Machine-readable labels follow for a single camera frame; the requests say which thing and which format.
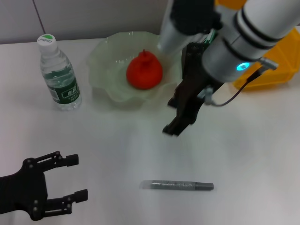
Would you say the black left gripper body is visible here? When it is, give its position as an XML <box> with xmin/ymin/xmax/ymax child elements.
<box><xmin>0</xmin><ymin>158</ymin><xmax>49</xmax><ymax>221</ymax></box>

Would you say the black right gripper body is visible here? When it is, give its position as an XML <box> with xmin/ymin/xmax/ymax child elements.
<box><xmin>167</xmin><ymin>75</ymin><xmax>223</xmax><ymax>125</ymax></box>

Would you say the red pumpkin-shaped toy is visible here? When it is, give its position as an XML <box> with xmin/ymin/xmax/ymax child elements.
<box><xmin>126</xmin><ymin>49</ymin><xmax>164</xmax><ymax>90</ymax></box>

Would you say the grey marker pen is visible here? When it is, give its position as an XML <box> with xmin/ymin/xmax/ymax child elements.
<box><xmin>140</xmin><ymin>180</ymin><xmax>214</xmax><ymax>191</ymax></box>

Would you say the green utility knife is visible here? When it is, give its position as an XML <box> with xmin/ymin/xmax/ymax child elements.
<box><xmin>203</xmin><ymin>29</ymin><xmax>218</xmax><ymax>45</ymax></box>

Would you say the clear water bottle green label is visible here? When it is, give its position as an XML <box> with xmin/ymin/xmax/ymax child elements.
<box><xmin>37</xmin><ymin>34</ymin><xmax>83</xmax><ymax>112</ymax></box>

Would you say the green glass fruit plate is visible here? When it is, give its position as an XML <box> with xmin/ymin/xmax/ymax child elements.
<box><xmin>87</xmin><ymin>30</ymin><xmax>183</xmax><ymax>110</ymax></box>

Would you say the yellow plastic bin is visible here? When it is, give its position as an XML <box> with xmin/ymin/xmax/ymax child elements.
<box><xmin>214</xmin><ymin>0</ymin><xmax>300</xmax><ymax>91</ymax></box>

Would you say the right arm cable with plugs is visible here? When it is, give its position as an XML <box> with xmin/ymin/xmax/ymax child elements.
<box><xmin>199</xmin><ymin>57</ymin><xmax>279</xmax><ymax>107</ymax></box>

